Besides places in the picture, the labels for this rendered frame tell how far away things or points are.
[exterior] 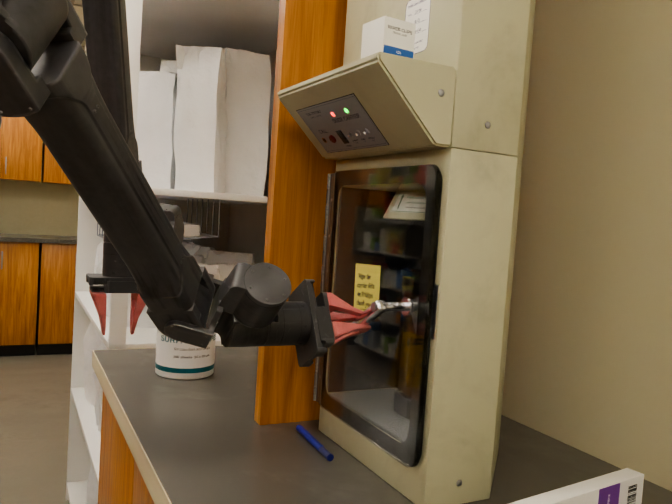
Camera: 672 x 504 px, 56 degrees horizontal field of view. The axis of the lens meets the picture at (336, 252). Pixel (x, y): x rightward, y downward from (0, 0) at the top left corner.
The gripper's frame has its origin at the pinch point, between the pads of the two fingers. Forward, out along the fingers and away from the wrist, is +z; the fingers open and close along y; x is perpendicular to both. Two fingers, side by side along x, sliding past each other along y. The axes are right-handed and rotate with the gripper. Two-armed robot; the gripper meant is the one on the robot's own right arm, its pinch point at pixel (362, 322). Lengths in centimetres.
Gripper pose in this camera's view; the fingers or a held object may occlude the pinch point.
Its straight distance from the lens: 87.7
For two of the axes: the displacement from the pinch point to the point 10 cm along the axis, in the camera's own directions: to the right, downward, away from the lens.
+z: 8.9, 0.4, 4.5
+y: -1.8, -8.9, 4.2
